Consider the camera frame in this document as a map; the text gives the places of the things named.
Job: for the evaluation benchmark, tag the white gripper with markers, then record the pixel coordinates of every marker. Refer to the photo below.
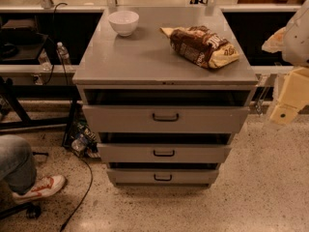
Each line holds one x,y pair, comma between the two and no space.
296,39

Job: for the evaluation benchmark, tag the grey top drawer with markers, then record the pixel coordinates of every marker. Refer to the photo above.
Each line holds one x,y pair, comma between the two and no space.
164,119

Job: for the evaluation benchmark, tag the grey drawer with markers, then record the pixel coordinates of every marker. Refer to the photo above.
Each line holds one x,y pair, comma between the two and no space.
161,177
158,153
164,119

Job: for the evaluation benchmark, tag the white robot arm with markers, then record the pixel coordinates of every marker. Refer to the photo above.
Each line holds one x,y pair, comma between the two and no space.
293,42

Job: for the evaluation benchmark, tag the grey middle drawer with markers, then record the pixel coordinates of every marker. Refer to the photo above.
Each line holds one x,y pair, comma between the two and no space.
158,153

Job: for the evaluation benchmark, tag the grey drawer cabinet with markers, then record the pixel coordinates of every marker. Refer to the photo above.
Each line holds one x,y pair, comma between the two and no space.
143,69

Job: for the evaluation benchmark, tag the grey bottom drawer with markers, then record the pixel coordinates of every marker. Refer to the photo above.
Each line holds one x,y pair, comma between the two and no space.
161,177

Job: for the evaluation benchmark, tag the brown chip bag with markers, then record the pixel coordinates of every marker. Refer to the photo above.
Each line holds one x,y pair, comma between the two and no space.
201,46

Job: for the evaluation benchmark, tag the white bowl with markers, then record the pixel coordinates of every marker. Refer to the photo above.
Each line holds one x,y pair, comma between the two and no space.
124,23

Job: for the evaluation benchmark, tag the trash pile with bottles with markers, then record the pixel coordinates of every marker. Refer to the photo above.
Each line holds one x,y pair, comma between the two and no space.
83,141

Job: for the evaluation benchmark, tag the clear water bottle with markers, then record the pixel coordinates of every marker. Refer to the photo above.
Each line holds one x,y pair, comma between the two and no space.
63,54

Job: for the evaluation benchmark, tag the white orange sneaker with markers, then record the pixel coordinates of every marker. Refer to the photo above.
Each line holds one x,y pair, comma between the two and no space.
45,187

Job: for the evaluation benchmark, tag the black office chair base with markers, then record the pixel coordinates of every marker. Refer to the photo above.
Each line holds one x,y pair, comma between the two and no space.
32,211

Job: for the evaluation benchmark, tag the person leg in jeans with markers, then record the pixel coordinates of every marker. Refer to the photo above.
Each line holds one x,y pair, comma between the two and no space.
17,166

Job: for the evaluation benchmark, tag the black box on shelf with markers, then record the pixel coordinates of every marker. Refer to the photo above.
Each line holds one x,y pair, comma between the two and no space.
20,31

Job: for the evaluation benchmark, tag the black stand frame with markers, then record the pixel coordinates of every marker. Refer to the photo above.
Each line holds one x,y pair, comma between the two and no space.
11,93

